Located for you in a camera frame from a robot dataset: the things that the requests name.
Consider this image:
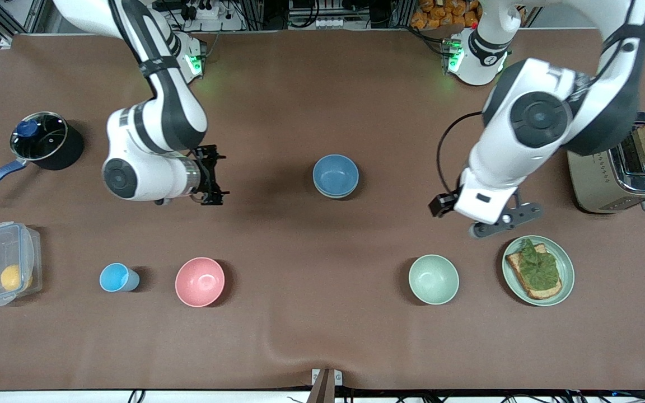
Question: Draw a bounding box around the pale green bowl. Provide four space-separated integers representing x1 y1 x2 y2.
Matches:
314 186 357 200
409 254 460 306

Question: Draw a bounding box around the blue bowl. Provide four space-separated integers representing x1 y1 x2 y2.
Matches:
312 154 359 198

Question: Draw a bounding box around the pink bowl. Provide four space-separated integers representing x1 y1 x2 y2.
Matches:
175 257 226 308

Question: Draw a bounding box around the toasted bread slice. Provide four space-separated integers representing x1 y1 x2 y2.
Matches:
506 243 563 300

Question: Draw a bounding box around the green lettuce leaf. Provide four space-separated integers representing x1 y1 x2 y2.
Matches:
518 238 559 292

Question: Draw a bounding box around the brown table mat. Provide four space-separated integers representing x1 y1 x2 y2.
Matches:
0 31 645 391

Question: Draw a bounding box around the light blue cup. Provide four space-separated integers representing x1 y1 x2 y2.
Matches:
99 263 140 293

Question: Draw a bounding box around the pale green plate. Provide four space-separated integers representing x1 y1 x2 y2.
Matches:
502 235 575 307

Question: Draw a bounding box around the beige chrome toaster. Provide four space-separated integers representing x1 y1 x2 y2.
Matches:
567 111 645 214

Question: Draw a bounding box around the glass lid with blue knob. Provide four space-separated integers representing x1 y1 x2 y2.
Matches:
10 112 69 162

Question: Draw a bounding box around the bag of orange buns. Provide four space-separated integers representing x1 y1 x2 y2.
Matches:
410 0 480 30

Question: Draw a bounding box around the yellow lemon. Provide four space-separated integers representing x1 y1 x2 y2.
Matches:
1 264 33 292

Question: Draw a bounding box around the dark slanted pole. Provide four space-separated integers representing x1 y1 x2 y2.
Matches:
306 369 331 403

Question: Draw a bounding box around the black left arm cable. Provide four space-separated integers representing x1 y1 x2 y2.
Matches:
437 111 484 195

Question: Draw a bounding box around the black pot with blue handle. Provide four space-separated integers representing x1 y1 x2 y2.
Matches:
0 111 85 203

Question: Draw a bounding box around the metal mounting bracket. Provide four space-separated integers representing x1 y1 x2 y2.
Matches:
311 368 343 387

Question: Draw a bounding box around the aluminium frame rail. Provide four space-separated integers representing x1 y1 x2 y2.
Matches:
0 0 49 34

